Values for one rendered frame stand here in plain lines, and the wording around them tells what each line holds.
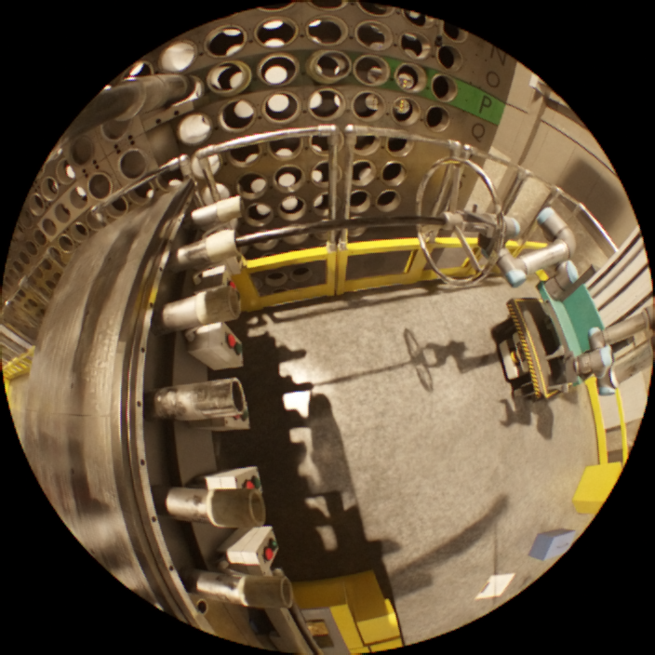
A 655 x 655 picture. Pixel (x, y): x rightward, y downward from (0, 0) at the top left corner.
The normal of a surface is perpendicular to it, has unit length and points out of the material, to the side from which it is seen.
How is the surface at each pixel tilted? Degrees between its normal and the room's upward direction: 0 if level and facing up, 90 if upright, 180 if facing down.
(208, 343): 0
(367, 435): 0
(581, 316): 90
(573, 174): 90
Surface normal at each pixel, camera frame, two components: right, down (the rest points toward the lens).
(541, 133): -0.98, 0.19
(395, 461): 0.00, -0.45
